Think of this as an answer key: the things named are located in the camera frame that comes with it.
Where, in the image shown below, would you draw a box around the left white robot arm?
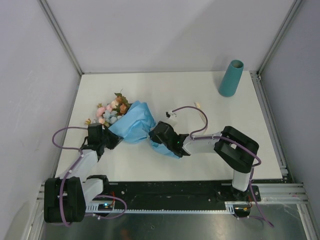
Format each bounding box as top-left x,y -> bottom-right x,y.
43,123 -> 124,227

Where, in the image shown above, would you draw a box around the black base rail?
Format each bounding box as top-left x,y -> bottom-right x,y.
84,179 -> 253,216

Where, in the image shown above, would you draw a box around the cream printed ribbon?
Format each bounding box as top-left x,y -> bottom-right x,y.
194,101 -> 207,125

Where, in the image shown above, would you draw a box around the artificial flower bunch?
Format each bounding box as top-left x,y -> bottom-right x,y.
84,92 -> 132,128

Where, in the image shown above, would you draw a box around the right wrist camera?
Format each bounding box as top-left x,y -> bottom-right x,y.
164,110 -> 178,127

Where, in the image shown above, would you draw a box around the teal conical vase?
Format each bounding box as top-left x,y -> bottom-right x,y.
218,59 -> 244,97

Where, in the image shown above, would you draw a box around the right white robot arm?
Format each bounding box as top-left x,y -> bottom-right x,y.
148,121 -> 261,201

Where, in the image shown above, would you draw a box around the aluminium frame rails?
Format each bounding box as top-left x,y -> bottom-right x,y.
38,0 -> 320,240

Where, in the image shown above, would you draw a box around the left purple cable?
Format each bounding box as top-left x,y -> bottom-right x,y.
51,126 -> 88,227

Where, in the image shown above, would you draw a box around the blue wrapping paper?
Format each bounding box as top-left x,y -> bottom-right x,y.
109,101 -> 178,159

